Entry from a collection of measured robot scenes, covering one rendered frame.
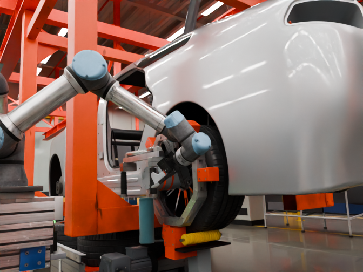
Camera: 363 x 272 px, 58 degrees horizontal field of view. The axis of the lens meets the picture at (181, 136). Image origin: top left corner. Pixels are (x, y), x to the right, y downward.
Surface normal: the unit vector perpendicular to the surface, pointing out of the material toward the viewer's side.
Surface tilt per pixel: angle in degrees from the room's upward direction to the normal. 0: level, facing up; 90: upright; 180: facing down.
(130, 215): 90
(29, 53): 90
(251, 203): 90
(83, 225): 90
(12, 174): 73
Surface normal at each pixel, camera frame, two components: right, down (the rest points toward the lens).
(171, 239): -0.81, -0.06
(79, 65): 0.25, -0.27
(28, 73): 0.58, -0.15
